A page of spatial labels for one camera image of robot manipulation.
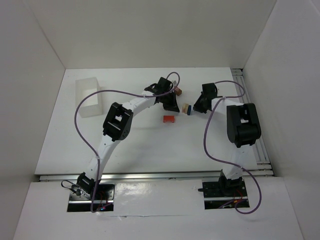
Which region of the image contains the brown balloon wood block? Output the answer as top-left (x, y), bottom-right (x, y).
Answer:
top-left (174, 87), bottom-right (183, 96)

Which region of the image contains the aluminium rail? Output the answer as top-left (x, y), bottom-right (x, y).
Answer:
top-left (38, 170), bottom-right (273, 182)
top-left (231, 68), bottom-right (273, 176)

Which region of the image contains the blue wood block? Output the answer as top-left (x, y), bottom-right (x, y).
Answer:
top-left (187, 105), bottom-right (192, 116)

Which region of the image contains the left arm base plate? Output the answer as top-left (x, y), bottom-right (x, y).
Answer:
top-left (67, 184), bottom-right (116, 213)

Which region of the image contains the aluminium rail front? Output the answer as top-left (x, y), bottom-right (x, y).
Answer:
top-left (38, 170), bottom-right (273, 182)

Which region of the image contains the natural long wood block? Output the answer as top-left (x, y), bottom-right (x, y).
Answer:
top-left (182, 103), bottom-right (189, 114)

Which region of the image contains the white perforated plastic box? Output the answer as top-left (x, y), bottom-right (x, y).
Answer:
top-left (74, 76), bottom-right (103, 118)

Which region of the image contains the aluminium rail right side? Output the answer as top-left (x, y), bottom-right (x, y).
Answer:
top-left (231, 68), bottom-right (273, 176)

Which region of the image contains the red arch wood block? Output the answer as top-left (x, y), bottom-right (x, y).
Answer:
top-left (163, 115), bottom-right (175, 123)

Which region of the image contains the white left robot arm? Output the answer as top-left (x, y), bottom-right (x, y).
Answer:
top-left (74, 77), bottom-right (180, 200)

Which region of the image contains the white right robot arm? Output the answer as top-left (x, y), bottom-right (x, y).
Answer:
top-left (193, 83), bottom-right (262, 190)

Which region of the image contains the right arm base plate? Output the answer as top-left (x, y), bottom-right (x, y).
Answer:
top-left (198, 181), bottom-right (250, 210)

